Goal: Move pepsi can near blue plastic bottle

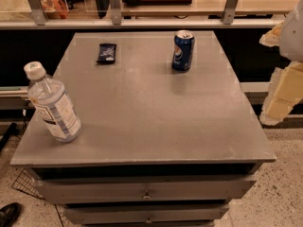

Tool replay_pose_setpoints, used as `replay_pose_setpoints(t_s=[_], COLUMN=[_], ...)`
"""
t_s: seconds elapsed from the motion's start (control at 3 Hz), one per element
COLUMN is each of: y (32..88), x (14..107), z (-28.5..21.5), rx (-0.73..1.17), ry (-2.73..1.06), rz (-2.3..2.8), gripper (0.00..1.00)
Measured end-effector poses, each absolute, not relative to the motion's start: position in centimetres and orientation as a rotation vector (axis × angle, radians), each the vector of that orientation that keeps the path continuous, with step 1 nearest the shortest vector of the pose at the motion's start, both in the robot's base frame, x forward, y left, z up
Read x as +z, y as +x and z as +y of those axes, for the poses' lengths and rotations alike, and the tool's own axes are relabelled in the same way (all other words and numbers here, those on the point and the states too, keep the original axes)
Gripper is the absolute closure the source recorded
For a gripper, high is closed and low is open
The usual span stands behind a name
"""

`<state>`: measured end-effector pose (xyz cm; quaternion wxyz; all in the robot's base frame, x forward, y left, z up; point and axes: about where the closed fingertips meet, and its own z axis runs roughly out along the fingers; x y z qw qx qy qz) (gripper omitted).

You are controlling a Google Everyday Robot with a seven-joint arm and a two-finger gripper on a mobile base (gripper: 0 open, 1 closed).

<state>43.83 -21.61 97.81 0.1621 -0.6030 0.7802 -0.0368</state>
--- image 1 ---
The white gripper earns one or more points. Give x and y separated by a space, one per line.
293 35

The blue pepsi can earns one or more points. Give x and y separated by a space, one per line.
184 41

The clear plastic water bottle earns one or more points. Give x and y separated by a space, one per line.
52 103

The grey drawer cabinet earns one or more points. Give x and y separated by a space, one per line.
141 118

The dark blue snack packet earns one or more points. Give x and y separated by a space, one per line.
107 53

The lower grey drawer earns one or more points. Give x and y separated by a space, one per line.
145 214

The grey drawer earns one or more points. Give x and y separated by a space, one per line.
181 188
145 214

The orange snack bag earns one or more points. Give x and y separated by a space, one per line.
55 6

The upper grey drawer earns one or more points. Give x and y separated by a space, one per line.
181 188

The black shoe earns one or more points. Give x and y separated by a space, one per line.
9 214

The wire mesh rack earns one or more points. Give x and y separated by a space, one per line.
24 183

